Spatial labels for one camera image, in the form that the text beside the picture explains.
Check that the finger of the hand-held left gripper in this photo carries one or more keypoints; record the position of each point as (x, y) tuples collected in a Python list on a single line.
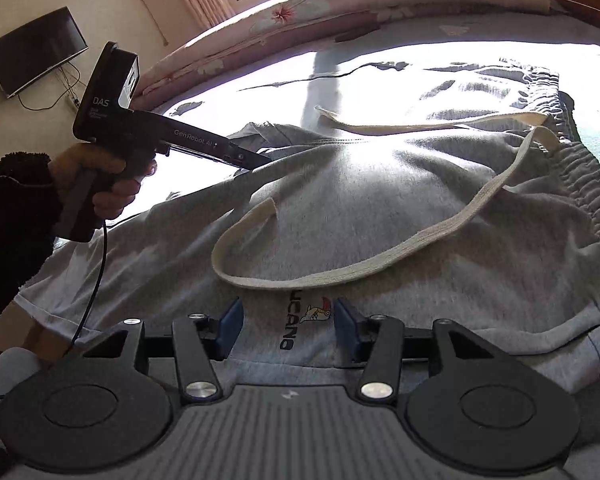
[(250, 161)]

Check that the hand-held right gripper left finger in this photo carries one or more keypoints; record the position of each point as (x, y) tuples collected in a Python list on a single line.
[(232, 323)]

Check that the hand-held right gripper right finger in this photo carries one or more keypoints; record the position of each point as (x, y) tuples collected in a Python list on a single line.
[(342, 326)]

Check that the person's left hand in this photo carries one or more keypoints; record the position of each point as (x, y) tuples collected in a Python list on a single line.
[(117, 197)]

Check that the folded pink floral quilt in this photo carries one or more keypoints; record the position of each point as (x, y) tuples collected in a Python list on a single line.
[(305, 15)]

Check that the teal floral bed sheet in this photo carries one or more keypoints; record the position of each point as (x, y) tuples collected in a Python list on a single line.
[(595, 135)]

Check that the wall television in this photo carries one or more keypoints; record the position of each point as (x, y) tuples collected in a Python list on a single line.
[(35, 52)]

